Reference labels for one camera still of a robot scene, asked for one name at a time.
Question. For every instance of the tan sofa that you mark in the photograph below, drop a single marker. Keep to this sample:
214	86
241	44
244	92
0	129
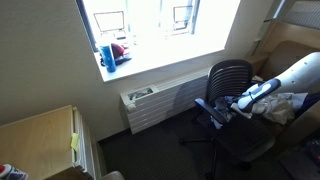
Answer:
286	56

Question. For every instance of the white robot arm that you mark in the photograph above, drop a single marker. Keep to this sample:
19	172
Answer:
300	73

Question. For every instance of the white wall radiator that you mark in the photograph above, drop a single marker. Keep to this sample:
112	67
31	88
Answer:
166	96

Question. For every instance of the light blue t-shirt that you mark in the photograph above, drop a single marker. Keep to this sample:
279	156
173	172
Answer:
223	106

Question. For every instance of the navy blue cloth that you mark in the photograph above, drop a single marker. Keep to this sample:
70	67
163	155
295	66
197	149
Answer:
311	101

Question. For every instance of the window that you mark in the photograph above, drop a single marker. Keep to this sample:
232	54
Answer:
156	30

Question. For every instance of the pale grey crumpled cloth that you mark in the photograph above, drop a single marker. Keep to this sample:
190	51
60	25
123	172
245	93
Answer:
280	108

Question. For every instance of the white ribbed panel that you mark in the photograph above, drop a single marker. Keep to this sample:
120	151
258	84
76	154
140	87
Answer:
303	13

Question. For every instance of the grey rounded object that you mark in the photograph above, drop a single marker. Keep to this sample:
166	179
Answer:
113	176

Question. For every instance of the red white small bottle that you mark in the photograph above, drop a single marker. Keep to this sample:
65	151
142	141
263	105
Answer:
11	173

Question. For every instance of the yellow sticky note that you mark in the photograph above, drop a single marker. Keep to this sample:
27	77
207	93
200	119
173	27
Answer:
75	141

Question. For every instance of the black slatted office chair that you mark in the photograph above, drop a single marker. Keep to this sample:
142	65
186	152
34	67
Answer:
230	80

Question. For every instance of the red cap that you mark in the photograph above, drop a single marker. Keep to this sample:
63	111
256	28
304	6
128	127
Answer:
117	50

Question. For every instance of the light wood filing cabinet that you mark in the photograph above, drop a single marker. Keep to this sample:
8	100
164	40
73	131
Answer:
36	143

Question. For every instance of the blue bottle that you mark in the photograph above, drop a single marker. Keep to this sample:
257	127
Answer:
108	58

